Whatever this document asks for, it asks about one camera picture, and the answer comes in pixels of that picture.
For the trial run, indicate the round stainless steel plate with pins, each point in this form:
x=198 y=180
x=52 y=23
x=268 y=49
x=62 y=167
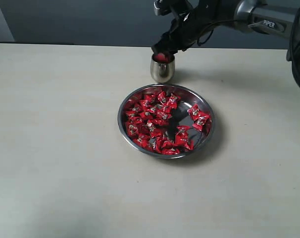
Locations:
x=188 y=97

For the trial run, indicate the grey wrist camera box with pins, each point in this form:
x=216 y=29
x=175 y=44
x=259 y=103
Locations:
x=161 y=7

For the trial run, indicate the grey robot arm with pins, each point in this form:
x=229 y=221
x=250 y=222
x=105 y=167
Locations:
x=258 y=16

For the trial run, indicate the stainless steel cup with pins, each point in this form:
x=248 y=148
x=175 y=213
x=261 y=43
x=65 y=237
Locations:
x=162 y=72

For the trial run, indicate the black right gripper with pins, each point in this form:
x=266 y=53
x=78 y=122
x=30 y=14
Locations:
x=190 y=23

